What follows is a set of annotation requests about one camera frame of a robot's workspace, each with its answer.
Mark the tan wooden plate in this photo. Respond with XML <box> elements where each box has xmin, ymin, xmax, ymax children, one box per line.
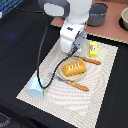
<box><xmin>58</xmin><ymin>57</ymin><xmax>87</xmax><ymax>81</ymax></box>

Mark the beige woven placemat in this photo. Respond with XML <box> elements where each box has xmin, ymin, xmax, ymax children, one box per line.
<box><xmin>17</xmin><ymin>42</ymin><xmax>118</xmax><ymax>128</ymax></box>

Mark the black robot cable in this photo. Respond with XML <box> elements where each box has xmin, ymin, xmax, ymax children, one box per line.
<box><xmin>35</xmin><ymin>14</ymin><xmax>78</xmax><ymax>90</ymax></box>

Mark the orange bread loaf toy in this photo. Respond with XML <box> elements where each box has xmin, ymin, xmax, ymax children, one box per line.
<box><xmin>63</xmin><ymin>61</ymin><xmax>86</xmax><ymax>76</ymax></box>

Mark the knife with wooden handle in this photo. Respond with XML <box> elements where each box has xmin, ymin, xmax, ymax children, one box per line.
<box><xmin>74</xmin><ymin>56</ymin><xmax>101</xmax><ymax>65</ymax></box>

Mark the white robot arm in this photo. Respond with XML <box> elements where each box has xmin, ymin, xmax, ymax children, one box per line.
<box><xmin>38</xmin><ymin>0</ymin><xmax>92</xmax><ymax>53</ymax></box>

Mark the yellow butter box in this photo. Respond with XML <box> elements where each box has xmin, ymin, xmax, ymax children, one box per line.
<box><xmin>89</xmin><ymin>42</ymin><xmax>97</xmax><ymax>57</ymax></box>

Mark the dark grey pot right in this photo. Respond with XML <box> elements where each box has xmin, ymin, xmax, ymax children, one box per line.
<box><xmin>87</xmin><ymin>3</ymin><xmax>107</xmax><ymax>26</ymax></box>

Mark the light blue milk carton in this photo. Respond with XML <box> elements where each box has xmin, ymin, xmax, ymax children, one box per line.
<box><xmin>28</xmin><ymin>77</ymin><xmax>44</xmax><ymax>97</ymax></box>

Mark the fork with wooden handle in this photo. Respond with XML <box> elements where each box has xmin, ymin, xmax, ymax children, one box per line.
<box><xmin>54</xmin><ymin>76</ymin><xmax>89</xmax><ymax>91</ymax></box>

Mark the beige bowl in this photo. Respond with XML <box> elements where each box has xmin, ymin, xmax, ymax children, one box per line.
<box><xmin>121</xmin><ymin>7</ymin><xmax>128</xmax><ymax>30</ymax></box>

